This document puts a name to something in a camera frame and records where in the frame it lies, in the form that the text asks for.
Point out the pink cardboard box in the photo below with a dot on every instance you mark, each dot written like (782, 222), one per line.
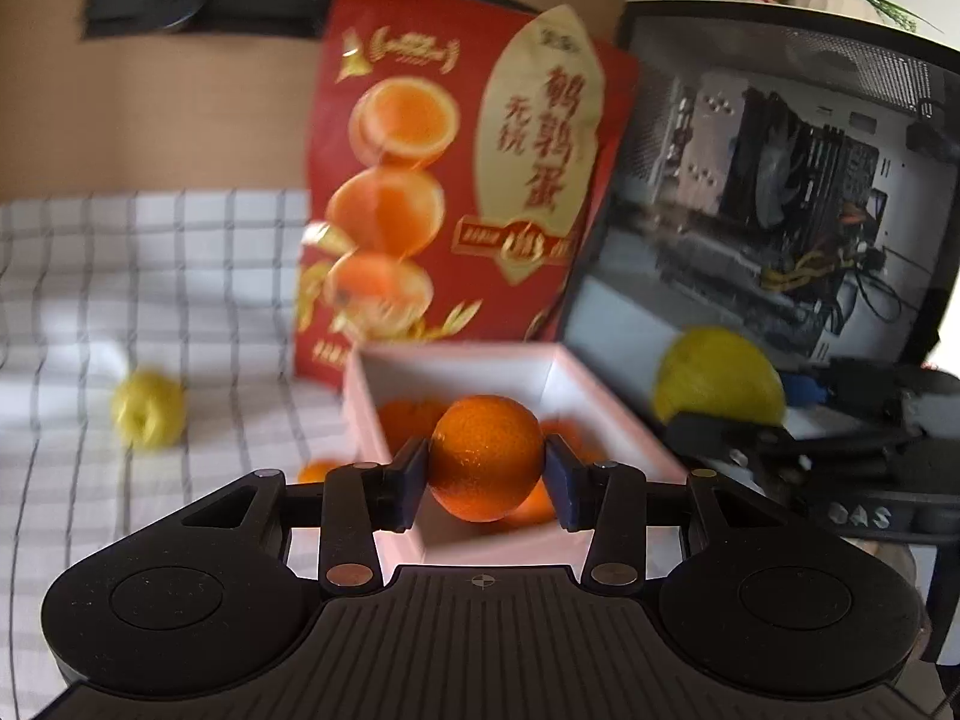
(465, 367)

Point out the large yellow-green citrus fruit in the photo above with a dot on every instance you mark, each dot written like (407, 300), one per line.
(716, 379)

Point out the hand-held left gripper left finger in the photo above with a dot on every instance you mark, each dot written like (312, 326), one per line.
(411, 484)

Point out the white checked tablecloth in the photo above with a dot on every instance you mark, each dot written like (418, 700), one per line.
(112, 277)

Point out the large mandarin orange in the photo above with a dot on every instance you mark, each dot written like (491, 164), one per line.
(401, 424)

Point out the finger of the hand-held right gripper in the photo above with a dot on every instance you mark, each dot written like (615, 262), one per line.
(806, 390)
(735, 439)

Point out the black computer case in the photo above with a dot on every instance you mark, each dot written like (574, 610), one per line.
(787, 165)

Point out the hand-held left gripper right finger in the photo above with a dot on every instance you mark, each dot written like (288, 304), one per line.
(566, 484)

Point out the red printed bag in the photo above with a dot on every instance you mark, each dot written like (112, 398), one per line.
(465, 165)

